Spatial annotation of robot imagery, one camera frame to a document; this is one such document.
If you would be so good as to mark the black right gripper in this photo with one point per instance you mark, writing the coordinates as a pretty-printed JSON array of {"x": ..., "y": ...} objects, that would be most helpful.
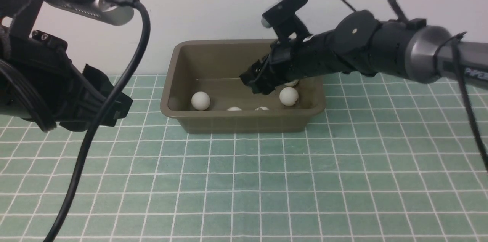
[{"x": 300, "y": 58}]

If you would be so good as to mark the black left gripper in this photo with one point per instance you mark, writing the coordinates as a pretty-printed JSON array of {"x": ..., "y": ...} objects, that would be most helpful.
[{"x": 40, "y": 84}]

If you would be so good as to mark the plain white ping-pong ball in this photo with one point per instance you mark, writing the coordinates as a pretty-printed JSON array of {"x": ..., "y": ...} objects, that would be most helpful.
[
  {"x": 262, "y": 108},
  {"x": 200, "y": 101}
]

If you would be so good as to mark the white logo ping-pong ball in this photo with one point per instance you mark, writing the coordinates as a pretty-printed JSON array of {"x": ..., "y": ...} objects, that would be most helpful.
[
  {"x": 234, "y": 108},
  {"x": 288, "y": 96},
  {"x": 292, "y": 83}
]

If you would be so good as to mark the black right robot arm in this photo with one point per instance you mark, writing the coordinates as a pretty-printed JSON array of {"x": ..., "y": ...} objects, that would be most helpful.
[{"x": 405, "y": 48}]

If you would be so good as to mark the olive plastic bin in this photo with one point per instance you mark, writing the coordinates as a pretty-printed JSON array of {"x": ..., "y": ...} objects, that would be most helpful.
[{"x": 214, "y": 66}]

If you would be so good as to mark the green checkered tablecloth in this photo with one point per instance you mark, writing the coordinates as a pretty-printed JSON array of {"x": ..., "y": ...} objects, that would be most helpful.
[{"x": 387, "y": 161}]

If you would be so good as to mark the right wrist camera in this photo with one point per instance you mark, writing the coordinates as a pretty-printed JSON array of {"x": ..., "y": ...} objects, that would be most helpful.
[{"x": 282, "y": 18}]

